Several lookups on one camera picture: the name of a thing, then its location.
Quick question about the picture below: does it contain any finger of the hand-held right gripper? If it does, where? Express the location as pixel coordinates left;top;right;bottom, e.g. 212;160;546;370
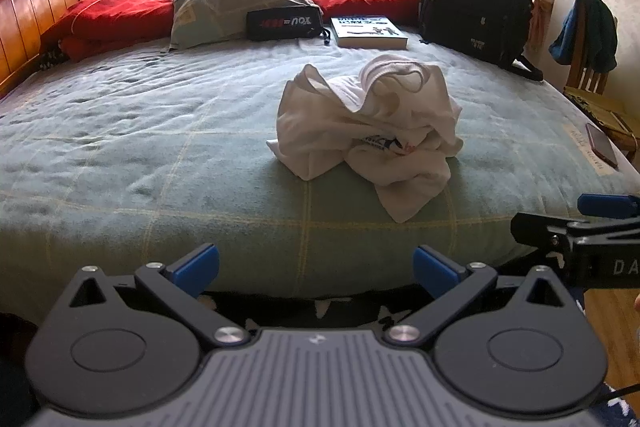
510;212;576;270
577;193;640;220

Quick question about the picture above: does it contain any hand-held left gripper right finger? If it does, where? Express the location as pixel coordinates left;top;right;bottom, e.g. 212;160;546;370
384;245;573;350

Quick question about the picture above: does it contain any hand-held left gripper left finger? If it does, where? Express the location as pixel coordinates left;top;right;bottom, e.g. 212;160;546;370
69;243;250;349

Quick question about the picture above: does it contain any white printed t-shirt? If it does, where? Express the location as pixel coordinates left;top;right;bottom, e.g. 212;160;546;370
266;54;465;224

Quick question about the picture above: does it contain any dark red phone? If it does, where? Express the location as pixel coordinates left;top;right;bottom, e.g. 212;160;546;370
585;123;619;168

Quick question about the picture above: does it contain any green checked blanket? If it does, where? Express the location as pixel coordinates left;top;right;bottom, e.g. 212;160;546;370
0;24;640;323

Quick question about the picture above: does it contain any wooden chair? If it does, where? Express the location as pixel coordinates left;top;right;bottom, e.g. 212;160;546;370
562;0;640;148

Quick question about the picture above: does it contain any blue paperback book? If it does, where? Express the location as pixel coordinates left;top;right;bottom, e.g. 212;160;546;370
330;16;409;50

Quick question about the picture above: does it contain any black zip pouch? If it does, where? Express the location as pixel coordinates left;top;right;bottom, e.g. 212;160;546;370
245;7;332;45

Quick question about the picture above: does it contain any red quilt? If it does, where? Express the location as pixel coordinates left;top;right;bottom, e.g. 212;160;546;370
40;0;428;62

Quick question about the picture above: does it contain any grey pillow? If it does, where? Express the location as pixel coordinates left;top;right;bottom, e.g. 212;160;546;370
169;0;326;52

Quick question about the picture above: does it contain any wooden headboard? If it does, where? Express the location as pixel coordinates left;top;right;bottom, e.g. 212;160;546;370
0;0;91;100

